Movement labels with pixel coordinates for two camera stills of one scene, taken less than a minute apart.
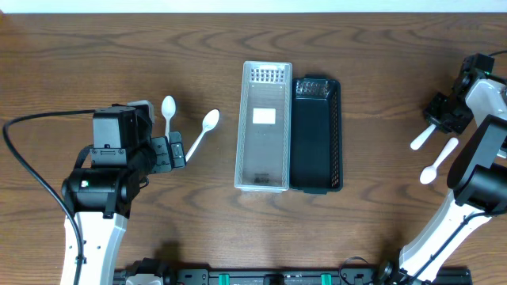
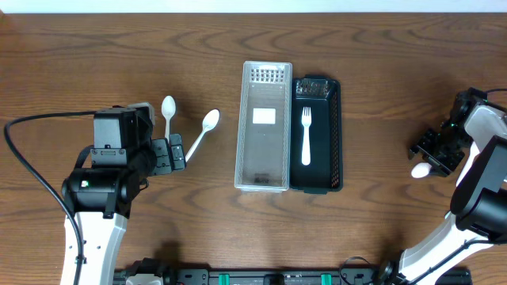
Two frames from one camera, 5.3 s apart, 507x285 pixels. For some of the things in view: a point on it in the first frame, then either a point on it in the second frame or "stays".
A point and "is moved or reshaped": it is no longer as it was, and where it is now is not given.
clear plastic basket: [264, 127] stays
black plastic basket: [316, 134] stays
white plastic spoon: [209, 121] stays
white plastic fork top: [419, 139] is moved or reshaped
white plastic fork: [428, 173] is moved or reshaped
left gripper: [162, 162] stays
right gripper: [431, 111] -> [443, 168]
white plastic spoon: [169, 108] stays
